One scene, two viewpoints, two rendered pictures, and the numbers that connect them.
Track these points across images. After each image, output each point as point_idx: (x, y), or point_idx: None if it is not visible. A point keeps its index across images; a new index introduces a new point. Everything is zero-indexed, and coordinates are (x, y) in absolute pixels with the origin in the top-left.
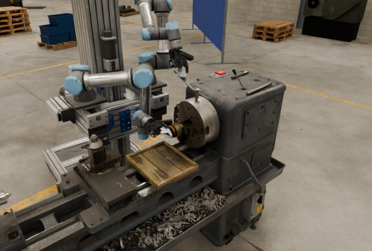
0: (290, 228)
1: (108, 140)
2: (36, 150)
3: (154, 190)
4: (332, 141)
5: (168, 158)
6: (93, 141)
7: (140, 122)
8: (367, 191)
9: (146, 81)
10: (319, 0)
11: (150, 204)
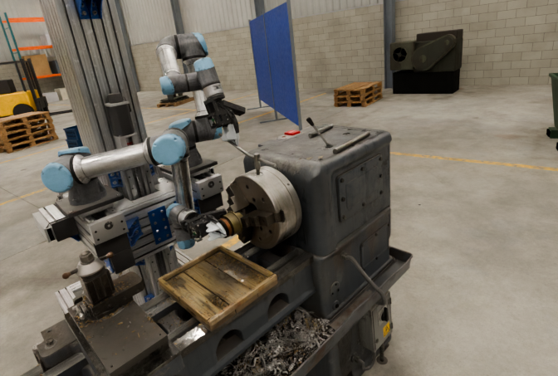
0: (438, 351)
1: (134, 259)
2: (51, 293)
3: (204, 333)
4: (464, 213)
5: (227, 272)
6: (84, 262)
7: (176, 221)
8: (534, 275)
9: (174, 153)
10: (406, 51)
11: (203, 358)
